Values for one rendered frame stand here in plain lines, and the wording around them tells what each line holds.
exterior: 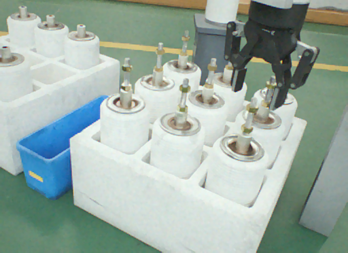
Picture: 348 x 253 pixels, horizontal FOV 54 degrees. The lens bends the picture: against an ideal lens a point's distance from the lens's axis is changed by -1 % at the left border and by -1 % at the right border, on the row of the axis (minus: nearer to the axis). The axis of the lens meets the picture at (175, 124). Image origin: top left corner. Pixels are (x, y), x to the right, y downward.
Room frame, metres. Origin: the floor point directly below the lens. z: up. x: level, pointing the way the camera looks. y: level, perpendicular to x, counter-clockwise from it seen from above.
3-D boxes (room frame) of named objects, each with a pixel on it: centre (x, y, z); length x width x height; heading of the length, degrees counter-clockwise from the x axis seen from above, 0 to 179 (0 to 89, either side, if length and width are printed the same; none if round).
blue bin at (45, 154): (0.69, 0.22, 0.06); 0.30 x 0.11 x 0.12; 154
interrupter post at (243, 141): (0.48, -0.12, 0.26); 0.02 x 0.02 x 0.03
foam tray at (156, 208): (0.64, -0.06, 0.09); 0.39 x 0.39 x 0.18; 66
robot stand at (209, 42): (1.05, -0.09, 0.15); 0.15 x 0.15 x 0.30; 4
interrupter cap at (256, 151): (0.48, -0.12, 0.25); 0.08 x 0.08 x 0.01
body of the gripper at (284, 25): (0.48, -0.12, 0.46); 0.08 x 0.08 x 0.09
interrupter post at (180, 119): (0.53, -0.01, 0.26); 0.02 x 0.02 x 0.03
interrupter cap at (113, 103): (0.58, 0.10, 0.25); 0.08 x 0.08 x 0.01
